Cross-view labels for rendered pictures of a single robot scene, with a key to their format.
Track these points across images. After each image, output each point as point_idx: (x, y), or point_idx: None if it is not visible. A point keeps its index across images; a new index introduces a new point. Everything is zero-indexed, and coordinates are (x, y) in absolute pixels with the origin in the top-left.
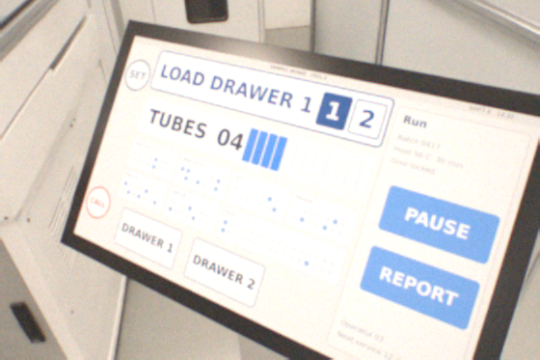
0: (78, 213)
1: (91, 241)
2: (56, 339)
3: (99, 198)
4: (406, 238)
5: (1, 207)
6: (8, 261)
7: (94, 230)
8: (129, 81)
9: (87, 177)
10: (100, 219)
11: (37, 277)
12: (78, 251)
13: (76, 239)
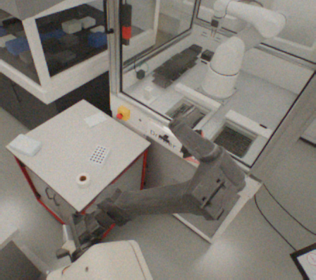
0: (302, 254)
1: (302, 266)
2: (221, 222)
3: (314, 258)
4: None
5: (250, 194)
6: (233, 200)
7: (306, 265)
8: None
9: (313, 247)
10: (310, 264)
11: (237, 210)
12: (295, 264)
13: (296, 260)
